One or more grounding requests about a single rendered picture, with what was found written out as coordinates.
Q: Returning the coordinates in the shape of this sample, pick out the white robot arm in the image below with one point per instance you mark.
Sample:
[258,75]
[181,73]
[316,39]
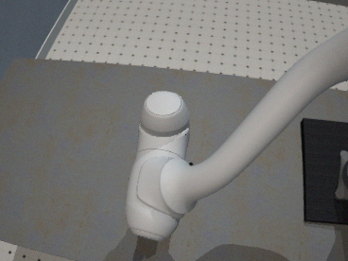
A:
[163,187]

